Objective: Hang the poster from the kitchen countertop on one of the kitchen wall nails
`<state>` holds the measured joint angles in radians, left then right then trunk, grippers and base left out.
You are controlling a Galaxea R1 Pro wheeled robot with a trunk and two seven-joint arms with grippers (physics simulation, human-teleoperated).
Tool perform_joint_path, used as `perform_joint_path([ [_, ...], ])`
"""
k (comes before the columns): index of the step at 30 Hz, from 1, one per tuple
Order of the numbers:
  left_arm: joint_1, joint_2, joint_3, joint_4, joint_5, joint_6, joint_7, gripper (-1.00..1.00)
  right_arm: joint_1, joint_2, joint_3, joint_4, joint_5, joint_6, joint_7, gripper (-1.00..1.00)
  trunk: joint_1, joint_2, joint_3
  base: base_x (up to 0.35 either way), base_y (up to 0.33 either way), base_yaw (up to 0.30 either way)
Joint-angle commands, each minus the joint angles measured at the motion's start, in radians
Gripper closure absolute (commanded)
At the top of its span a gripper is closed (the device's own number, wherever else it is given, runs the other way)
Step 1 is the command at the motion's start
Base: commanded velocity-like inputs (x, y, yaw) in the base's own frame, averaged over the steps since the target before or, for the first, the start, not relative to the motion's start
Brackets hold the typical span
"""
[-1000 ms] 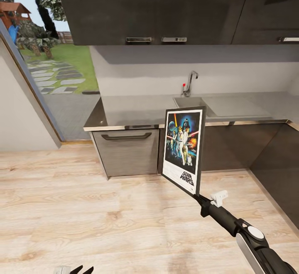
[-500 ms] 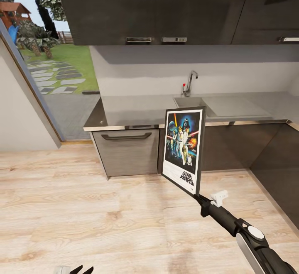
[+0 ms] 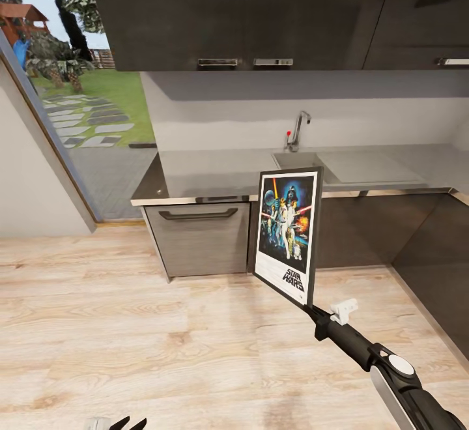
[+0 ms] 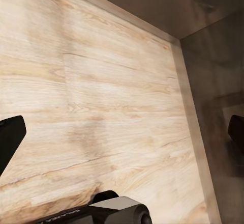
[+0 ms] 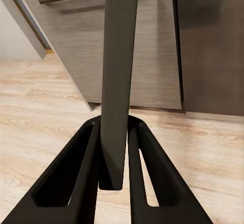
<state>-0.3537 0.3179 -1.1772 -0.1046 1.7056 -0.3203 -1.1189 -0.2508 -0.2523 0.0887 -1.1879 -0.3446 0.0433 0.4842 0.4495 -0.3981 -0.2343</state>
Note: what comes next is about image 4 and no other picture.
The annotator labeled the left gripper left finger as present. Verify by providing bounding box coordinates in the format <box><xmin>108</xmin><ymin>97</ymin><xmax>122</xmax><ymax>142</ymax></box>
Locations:
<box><xmin>0</xmin><ymin>115</ymin><xmax>26</xmax><ymax>176</ymax></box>

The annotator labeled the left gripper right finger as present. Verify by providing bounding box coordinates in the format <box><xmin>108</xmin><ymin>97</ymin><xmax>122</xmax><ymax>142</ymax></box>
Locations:
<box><xmin>227</xmin><ymin>115</ymin><xmax>244</xmax><ymax>156</ymax></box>

